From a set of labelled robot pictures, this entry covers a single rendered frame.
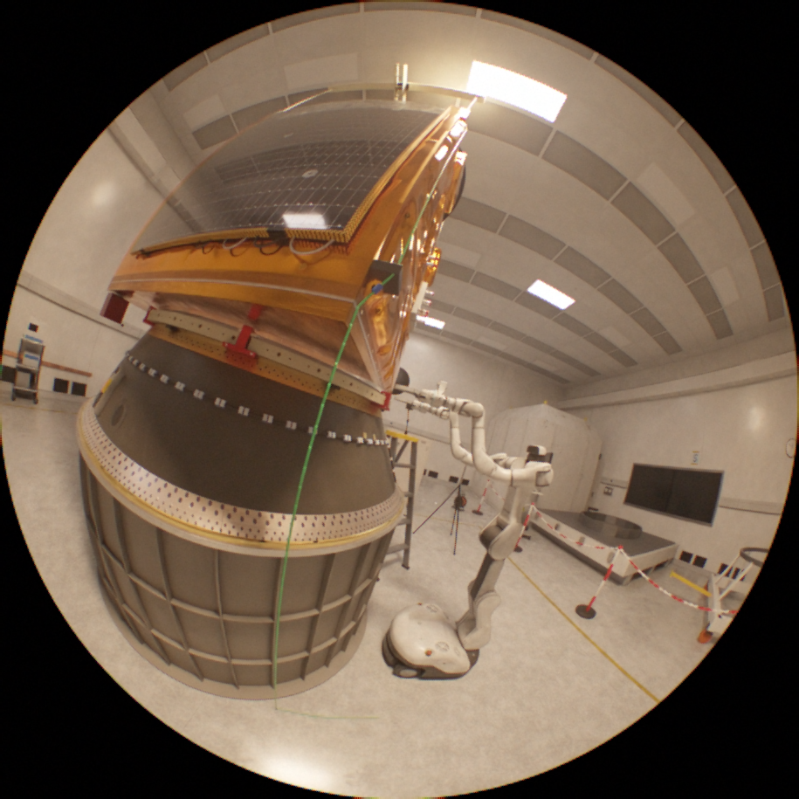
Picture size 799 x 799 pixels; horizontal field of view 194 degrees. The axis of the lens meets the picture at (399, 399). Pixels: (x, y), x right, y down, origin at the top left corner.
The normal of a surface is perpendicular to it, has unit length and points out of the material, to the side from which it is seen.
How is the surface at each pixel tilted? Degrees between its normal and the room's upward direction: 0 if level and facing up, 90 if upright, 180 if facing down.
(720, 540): 90
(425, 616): 74
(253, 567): 90
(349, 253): 88
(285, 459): 62
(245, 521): 43
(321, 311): 90
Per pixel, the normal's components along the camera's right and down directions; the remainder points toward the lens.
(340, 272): -0.01, 0.00
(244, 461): 0.63, -0.38
